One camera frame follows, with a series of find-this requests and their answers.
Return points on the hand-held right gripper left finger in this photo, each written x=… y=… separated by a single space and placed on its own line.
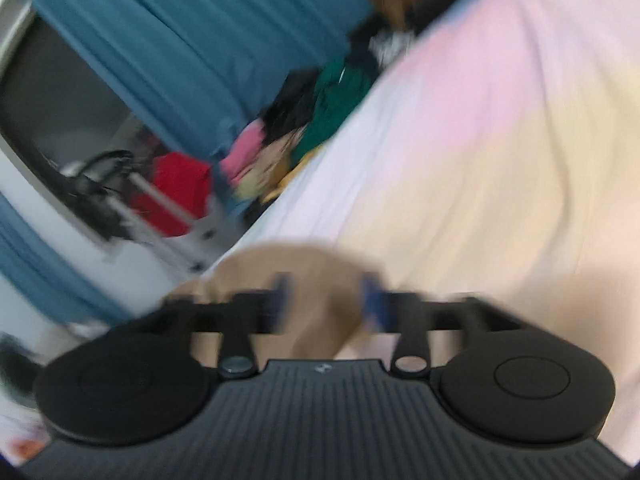
x=281 y=294

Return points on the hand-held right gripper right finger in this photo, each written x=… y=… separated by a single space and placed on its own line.
x=372 y=300

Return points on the tan cloth garment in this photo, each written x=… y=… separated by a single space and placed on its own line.
x=310 y=300

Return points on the yellow garment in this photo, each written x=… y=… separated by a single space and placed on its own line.
x=287 y=177

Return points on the pink garment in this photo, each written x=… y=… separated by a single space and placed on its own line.
x=242 y=152

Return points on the red bag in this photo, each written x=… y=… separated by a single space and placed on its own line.
x=172 y=192

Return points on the pastel bed sheet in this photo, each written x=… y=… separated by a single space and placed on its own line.
x=475 y=160

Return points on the black garment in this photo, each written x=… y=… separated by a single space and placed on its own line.
x=287 y=105

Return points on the green garment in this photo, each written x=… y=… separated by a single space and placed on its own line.
x=332 y=105

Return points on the teal curtain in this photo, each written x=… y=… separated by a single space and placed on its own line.
x=175 y=50

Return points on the metal rack frame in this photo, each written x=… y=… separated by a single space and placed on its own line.
x=150 y=210

